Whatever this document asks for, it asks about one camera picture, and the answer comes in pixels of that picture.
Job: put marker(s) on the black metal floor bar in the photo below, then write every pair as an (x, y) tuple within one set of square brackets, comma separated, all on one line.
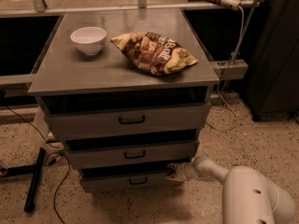
[(30, 200)]

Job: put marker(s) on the grey drawer cabinet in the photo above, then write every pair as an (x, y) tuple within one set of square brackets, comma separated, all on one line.
[(68, 81)]

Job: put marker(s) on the grey bottom drawer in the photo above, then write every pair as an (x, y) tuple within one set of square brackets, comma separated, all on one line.
[(126, 176)]

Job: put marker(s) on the grey drawer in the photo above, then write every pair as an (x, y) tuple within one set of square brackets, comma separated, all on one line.
[(126, 176), (116, 122), (114, 156)]

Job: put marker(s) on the brown yellow chip bag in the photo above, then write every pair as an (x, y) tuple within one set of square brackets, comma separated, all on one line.
[(152, 53)]

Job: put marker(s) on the grey middle drawer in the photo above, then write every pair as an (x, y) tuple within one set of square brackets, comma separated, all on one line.
[(114, 156)]

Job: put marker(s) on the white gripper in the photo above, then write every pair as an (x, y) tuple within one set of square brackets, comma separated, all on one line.
[(183, 172)]

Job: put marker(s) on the grey top drawer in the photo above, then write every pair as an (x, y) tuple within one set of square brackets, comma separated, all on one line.
[(116, 122)]

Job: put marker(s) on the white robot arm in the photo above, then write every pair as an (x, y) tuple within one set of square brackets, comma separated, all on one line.
[(248, 197)]

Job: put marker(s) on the white bowl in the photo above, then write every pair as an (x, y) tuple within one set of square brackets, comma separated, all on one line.
[(89, 40)]

